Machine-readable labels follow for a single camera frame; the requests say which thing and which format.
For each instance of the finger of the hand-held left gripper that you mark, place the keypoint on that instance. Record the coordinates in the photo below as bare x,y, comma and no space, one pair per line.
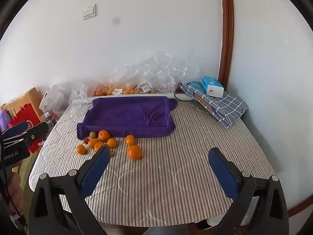
16,129
36,133

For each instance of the large orange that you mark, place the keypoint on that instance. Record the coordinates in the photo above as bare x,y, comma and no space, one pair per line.
134,152

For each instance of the striped bed mattress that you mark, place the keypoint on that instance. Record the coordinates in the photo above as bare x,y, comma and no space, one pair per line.
171,176

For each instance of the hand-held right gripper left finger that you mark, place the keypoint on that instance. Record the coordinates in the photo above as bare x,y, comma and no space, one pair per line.
95,171

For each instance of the clear bag of brown fruits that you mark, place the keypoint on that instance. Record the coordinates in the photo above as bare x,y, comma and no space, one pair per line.
148,89

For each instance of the folded grey checked cloth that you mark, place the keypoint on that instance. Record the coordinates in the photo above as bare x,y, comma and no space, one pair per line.
225,110

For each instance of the white light switch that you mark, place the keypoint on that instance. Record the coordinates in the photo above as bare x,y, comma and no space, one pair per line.
88,11

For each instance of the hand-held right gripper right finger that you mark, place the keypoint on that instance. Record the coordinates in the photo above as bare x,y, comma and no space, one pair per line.
223,173

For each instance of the white plastic bag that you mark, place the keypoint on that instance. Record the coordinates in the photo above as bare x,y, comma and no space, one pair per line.
51,99

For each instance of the person's left hand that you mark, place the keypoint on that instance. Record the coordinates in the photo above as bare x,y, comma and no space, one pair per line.
16,191

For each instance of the clear bag of oranges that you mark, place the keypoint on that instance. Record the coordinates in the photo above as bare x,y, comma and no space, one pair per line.
112,89

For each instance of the red paper bag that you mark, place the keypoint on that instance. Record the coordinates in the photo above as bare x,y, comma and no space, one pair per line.
27,116

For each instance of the purple towel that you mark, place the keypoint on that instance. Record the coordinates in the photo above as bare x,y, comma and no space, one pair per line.
127,117

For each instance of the brown paper bag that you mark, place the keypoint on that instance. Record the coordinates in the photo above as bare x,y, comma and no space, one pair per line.
30,96

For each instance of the plastic bottle with label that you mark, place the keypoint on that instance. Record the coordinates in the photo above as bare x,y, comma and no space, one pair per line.
50,120

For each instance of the small yellow-green fruit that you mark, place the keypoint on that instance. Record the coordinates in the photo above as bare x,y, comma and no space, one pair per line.
92,134
112,153

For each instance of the small red fruit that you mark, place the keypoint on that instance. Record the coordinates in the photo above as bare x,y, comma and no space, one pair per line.
85,140

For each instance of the brown wooden door frame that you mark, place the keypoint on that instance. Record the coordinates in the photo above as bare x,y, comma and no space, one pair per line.
226,29

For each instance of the crumpled clear plastic bag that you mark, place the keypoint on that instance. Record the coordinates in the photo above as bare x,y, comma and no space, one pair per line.
78,95

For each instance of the purple fluffy item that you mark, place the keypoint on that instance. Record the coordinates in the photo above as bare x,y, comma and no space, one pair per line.
5,120

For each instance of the blue and white tissue pack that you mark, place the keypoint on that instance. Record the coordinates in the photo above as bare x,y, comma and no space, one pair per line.
212,85

